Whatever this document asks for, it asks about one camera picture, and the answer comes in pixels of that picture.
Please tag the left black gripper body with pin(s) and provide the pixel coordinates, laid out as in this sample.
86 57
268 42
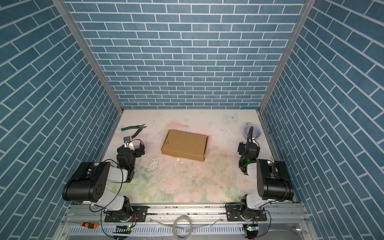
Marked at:
136 153

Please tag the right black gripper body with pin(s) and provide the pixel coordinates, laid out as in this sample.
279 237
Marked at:
242 146

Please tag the brown cardboard box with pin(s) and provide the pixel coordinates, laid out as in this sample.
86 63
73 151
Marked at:
185 145

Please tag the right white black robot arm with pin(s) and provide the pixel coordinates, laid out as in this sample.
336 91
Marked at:
273 185

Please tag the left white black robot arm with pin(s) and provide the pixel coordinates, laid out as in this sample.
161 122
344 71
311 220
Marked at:
88 184

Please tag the orange black screwdriver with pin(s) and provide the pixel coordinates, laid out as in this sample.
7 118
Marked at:
89 225

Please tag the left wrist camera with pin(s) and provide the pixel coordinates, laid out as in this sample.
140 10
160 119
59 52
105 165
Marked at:
128 143

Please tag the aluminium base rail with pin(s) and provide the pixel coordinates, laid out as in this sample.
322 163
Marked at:
285 221

